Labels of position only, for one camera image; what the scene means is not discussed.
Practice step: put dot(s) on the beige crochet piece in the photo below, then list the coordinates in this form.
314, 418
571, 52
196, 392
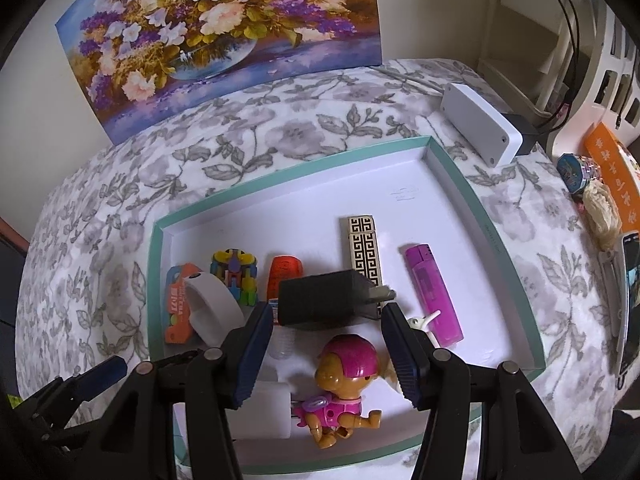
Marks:
602, 215

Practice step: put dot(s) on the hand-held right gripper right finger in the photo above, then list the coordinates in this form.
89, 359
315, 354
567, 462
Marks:
402, 355

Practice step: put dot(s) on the pink brown pup toy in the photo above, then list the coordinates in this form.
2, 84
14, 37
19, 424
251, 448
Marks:
340, 385

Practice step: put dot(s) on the white rectangular device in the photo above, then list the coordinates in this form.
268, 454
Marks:
477, 120

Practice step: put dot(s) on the orange box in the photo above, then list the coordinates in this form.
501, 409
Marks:
612, 170

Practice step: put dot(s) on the flower painting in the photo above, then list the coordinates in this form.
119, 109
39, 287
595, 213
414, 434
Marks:
215, 35

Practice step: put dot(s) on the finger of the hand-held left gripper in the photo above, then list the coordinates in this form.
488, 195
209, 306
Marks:
75, 422
102, 372

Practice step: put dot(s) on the purple lighter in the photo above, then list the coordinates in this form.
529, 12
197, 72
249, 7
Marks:
432, 295

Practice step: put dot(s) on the teal and white tray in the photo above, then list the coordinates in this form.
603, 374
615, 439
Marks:
300, 210

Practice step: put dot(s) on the red small bottle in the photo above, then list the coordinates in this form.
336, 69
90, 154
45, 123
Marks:
285, 275

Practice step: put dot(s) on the white phone stand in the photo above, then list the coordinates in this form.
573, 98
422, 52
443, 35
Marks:
612, 290

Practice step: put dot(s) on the cream wooden shelf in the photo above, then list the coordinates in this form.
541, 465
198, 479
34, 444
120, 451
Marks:
525, 35

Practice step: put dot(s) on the black plug adapter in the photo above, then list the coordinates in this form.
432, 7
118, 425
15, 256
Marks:
522, 132

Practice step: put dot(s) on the smartphone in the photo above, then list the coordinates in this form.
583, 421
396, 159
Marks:
631, 305

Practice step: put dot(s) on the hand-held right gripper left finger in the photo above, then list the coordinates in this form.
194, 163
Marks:
252, 355

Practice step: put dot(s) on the white wristband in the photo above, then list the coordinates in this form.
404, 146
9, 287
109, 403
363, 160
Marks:
215, 310

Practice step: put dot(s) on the colourful block toy car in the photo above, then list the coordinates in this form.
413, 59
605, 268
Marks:
235, 272

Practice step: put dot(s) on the brown wooden furniture edge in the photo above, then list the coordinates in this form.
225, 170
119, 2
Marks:
14, 232

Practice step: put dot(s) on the gold black patterned lighter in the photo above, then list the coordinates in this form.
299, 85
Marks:
364, 250

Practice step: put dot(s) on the translucent white plastic case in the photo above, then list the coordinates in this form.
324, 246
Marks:
272, 410

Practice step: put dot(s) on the black power adapter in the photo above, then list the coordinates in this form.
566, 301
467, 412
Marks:
325, 300

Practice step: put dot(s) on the orange eraser packet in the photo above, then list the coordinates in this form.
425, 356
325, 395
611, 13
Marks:
177, 310

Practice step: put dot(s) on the blue round tin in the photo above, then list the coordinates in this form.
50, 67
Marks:
575, 172

